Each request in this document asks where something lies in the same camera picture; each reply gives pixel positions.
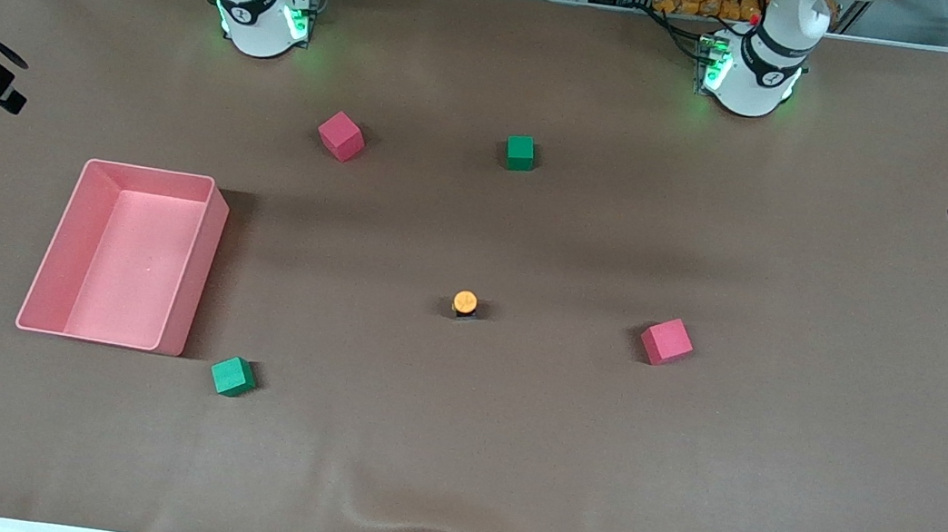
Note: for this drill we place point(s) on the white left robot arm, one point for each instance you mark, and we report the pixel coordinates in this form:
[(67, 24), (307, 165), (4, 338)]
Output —
[(760, 75)]

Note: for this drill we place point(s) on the pink plastic bin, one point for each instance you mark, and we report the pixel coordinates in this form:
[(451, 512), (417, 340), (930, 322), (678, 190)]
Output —
[(132, 285)]

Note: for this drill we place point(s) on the yellow mushroom push button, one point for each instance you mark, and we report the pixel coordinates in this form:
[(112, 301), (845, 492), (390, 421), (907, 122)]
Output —
[(465, 301)]

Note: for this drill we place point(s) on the brown table mat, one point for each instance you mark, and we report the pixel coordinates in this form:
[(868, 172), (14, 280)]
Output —
[(450, 446)]

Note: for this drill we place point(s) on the green foam cube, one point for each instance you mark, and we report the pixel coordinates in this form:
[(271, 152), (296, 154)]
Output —
[(520, 153), (232, 377)]

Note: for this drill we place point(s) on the pink foam cube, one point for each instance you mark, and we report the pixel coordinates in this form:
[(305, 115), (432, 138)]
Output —
[(341, 137), (666, 342)]

